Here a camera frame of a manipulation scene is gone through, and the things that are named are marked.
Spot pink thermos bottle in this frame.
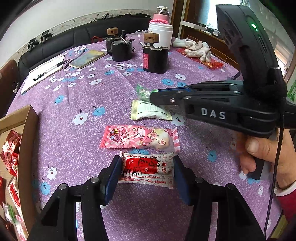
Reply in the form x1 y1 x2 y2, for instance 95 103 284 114
151 6 170 24

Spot pink cartoon snack packet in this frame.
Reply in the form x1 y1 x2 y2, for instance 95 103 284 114
100 125 180 153

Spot cream white snack packet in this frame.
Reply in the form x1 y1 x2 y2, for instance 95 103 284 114
130 99 173 121

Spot black pen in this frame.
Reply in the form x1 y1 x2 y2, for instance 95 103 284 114
33 59 69 81

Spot red plastic bag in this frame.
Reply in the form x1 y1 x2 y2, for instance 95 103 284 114
177 48 224 70

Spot purple floral tablecloth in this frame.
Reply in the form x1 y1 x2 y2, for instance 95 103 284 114
9 35 281 240

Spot white plastic jar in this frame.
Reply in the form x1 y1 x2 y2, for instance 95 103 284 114
148 22 173 49

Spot cardboard box tray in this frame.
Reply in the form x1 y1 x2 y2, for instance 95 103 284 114
1 105 39 240

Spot green candy wrapper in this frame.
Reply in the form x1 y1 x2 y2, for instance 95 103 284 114
135 84 158 102

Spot brown armchair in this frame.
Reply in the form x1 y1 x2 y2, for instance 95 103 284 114
0 60 20 118

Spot large white red snack packet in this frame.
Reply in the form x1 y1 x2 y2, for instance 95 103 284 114
119 152 174 189

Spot person's right hand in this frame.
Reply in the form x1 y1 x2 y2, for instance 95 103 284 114
236 129 295 190

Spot white cloth gloves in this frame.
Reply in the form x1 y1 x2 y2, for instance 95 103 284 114
172 38 211 63

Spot black leather sofa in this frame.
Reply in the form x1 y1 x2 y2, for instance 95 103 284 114
18 14 151 82

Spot white red sauce packet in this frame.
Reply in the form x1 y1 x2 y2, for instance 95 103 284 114
8 177 21 210

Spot clear green-edged cracker packet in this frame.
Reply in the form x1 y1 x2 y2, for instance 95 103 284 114
3 203 16 224

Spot black grinder with red label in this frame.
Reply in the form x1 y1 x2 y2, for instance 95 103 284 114
142 33 169 74

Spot white paper pad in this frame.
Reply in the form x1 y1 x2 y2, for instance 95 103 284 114
21 55 65 94

